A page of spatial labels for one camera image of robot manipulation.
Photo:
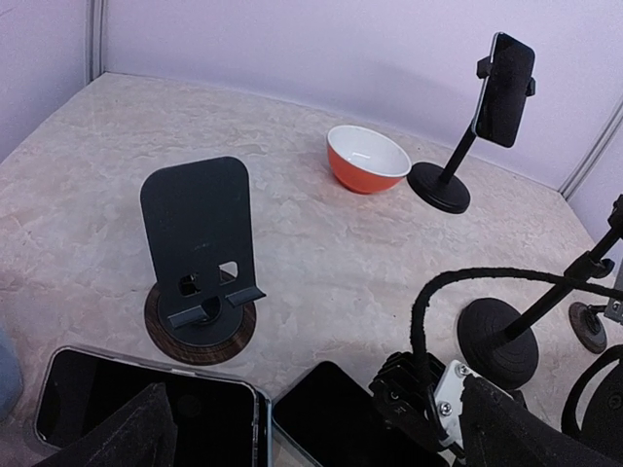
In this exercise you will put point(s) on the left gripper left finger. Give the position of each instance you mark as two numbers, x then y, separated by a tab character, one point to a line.
141	433

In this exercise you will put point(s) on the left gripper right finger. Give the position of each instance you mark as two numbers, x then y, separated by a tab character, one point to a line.
497	431

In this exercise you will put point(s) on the black pole phone stand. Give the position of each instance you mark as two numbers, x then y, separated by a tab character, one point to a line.
496	340
438	185

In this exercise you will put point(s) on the black teal phone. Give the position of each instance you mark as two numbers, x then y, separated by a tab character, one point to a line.
508	83

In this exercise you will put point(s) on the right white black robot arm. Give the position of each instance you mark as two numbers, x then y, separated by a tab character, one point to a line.
602	419

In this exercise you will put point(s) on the right flat black phone stand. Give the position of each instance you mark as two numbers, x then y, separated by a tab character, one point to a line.
587	325

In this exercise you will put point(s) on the flat black phone stand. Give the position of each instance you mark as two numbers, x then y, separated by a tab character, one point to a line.
587	325
201	310

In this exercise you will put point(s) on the left flat black phone stand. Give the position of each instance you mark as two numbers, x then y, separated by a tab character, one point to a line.
201	310

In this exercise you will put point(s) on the orange white bowl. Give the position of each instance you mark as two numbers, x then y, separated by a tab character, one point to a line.
365	161

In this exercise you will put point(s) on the right aluminium frame post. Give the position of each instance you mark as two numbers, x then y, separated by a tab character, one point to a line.
595	152

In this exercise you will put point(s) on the aluminium frame post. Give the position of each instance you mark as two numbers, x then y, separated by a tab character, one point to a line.
95	32
595	152

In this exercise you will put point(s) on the left aluminium frame post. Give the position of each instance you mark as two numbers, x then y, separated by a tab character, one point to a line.
95	32

